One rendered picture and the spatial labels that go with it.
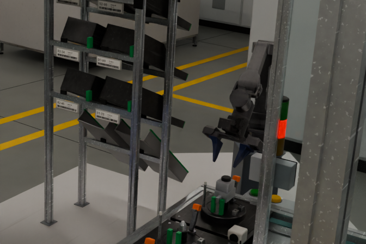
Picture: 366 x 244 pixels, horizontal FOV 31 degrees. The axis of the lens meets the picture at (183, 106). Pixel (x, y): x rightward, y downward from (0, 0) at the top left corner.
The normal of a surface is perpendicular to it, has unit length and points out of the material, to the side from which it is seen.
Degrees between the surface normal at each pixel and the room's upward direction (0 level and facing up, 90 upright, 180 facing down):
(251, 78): 21
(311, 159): 90
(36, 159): 0
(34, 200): 0
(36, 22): 90
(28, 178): 0
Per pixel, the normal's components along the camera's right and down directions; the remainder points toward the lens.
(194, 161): 0.06, -0.95
